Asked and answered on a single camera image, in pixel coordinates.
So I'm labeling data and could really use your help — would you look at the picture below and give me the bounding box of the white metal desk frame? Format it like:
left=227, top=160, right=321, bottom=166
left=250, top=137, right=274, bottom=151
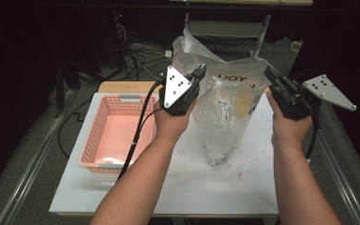
left=184, top=12, right=272, bottom=58

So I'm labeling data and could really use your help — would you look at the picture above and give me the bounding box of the left hand-held gripper black cable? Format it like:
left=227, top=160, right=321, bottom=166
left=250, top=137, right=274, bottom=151
left=115, top=78, right=167, bottom=183

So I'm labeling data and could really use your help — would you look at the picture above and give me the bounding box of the pink plastic basket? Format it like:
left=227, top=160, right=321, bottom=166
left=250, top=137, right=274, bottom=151
left=78, top=93, right=158, bottom=173

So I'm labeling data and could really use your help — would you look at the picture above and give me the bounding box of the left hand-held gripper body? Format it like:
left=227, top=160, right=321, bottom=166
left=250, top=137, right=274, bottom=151
left=158, top=65, right=201, bottom=116

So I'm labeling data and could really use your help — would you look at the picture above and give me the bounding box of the white plastic bag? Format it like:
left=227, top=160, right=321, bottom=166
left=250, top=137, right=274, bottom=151
left=172, top=27, right=273, bottom=167

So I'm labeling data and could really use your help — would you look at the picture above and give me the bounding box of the black floor cable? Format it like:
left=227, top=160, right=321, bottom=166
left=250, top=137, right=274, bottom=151
left=57, top=97, right=92, bottom=159

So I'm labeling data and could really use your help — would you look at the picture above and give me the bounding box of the right hand-held gripper black cable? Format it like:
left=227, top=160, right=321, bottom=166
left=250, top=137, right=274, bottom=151
left=304, top=102, right=322, bottom=161

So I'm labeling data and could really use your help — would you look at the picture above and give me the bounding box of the tangle of floor cables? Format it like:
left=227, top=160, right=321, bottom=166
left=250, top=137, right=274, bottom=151
left=112, top=22, right=177, bottom=83

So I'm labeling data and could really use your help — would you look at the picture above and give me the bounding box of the white floor box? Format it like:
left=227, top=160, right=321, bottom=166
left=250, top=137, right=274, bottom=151
left=290, top=39, right=304, bottom=53

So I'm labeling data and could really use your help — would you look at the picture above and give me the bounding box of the wooden table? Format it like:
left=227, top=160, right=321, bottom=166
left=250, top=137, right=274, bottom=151
left=55, top=81, right=279, bottom=220

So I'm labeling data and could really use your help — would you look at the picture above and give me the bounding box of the person's left hand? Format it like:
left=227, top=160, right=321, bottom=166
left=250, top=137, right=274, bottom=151
left=153, top=101, right=196, bottom=142

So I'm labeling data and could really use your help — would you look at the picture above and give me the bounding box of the hand-held gripper black cable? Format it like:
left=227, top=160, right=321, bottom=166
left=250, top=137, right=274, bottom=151
left=304, top=102, right=322, bottom=161
left=115, top=78, right=167, bottom=183

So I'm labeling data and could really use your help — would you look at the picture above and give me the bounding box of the metal floor rail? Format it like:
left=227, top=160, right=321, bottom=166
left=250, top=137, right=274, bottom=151
left=317, top=102, right=360, bottom=225
left=0, top=89, right=73, bottom=225

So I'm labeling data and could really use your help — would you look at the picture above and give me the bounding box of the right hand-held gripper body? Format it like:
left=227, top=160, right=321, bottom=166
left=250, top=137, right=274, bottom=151
left=270, top=73, right=357, bottom=121

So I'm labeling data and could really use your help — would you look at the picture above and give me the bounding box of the person's right hand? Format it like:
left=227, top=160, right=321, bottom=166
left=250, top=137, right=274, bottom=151
left=265, top=92, right=313, bottom=148

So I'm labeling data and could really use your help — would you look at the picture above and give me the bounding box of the white board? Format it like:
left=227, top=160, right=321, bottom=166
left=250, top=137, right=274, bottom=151
left=49, top=92, right=279, bottom=218

